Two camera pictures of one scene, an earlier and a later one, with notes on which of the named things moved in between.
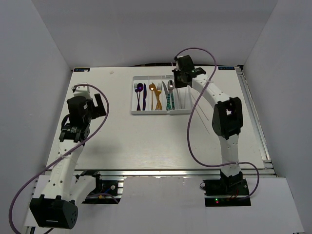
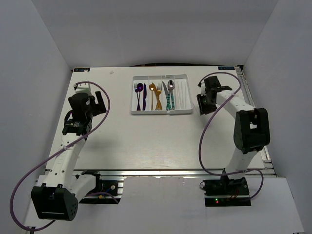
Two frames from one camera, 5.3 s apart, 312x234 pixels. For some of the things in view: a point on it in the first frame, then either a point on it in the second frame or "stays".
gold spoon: (151, 87) stays
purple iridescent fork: (136, 90) stays
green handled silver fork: (172, 100) stays
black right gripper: (177, 84) → (203, 109)
